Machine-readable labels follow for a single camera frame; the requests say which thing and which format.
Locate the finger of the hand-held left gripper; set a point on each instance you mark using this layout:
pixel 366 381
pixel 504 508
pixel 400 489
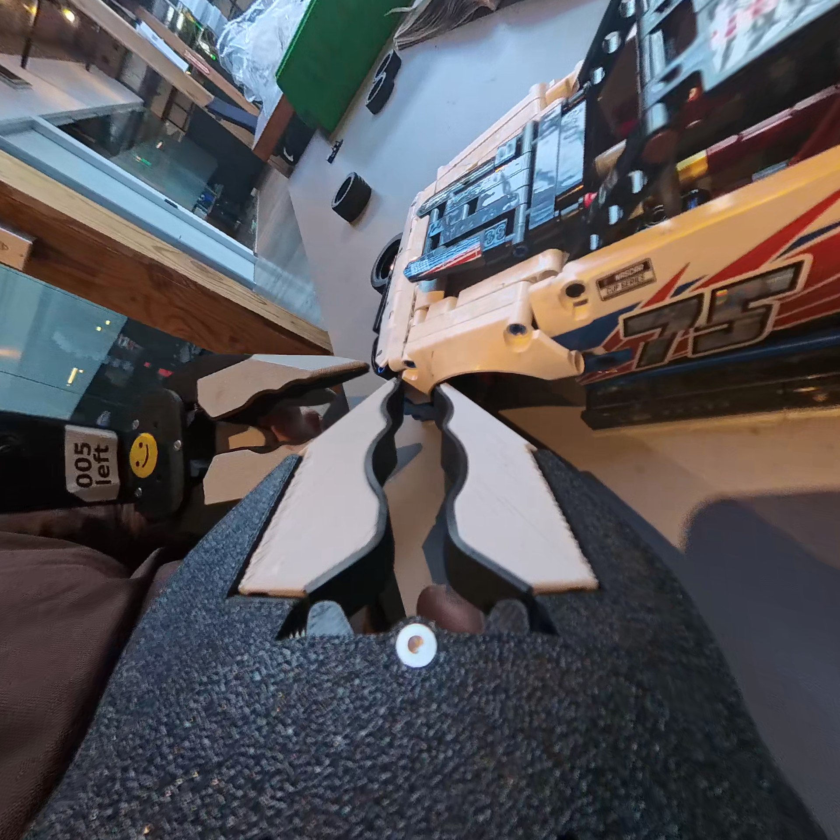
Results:
pixel 243 469
pixel 262 380

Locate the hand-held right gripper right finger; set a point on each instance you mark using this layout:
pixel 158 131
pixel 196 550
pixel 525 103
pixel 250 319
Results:
pixel 518 518

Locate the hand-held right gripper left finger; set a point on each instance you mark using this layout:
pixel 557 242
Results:
pixel 328 518

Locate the brick-built toy race car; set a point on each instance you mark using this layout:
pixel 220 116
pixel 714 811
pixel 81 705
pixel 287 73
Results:
pixel 472 321

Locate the black rubber toy tyre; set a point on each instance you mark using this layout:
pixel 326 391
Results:
pixel 387 85
pixel 341 197

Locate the person's left hand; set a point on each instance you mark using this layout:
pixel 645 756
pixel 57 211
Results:
pixel 295 425

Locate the person's right hand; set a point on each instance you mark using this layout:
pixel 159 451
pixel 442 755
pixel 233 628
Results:
pixel 453 610

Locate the glass door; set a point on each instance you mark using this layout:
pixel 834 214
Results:
pixel 131 184

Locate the small black brick connector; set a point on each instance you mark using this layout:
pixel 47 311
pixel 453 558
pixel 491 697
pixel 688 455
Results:
pixel 334 152

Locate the green plastic bin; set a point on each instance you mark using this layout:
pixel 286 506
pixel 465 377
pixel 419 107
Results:
pixel 328 65

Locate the clear plastic sheet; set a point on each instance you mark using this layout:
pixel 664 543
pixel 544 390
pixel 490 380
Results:
pixel 256 46

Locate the open building instruction booklet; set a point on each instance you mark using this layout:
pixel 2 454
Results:
pixel 446 19

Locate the wooden building post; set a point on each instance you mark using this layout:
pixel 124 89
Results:
pixel 164 282

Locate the small wooden wall plaque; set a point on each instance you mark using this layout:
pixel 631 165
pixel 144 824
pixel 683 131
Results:
pixel 13 249

